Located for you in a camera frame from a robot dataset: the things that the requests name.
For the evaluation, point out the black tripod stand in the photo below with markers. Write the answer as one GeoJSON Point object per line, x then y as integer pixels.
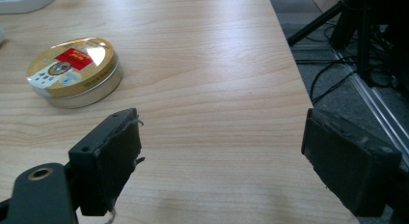
{"type": "Point", "coordinates": [350, 24]}

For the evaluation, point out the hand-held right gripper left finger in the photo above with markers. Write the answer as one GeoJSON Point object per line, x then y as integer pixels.
{"type": "Point", "coordinates": [106, 159]}

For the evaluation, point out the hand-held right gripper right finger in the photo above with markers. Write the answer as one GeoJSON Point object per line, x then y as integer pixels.
{"type": "Point", "coordinates": [350, 162]}

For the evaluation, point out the round gold tin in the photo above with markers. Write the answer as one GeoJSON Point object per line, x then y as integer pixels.
{"type": "Point", "coordinates": [74, 72]}

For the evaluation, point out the white object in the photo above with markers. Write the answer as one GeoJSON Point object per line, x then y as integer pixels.
{"type": "Point", "coordinates": [24, 0]}

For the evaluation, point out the metal floor rail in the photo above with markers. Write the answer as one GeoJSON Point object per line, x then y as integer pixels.
{"type": "Point", "coordinates": [373, 95]}

